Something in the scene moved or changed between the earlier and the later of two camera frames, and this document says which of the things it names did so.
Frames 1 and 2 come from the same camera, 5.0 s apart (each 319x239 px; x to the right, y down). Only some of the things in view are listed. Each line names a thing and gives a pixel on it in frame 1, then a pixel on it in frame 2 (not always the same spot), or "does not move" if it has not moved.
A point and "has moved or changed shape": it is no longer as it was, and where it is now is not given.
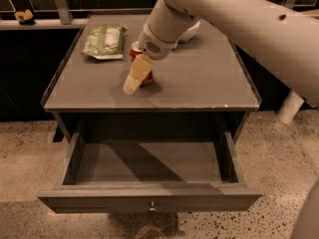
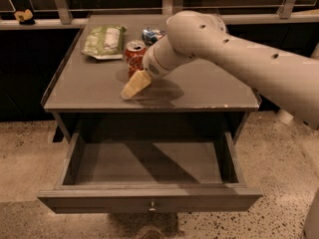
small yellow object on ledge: [24, 15] does not move
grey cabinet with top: [199, 89] does not move
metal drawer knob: [152, 208] does not move
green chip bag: [105, 42] does not move
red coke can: [135, 51] has moved or changed shape
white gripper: [154, 46] -> [151, 63]
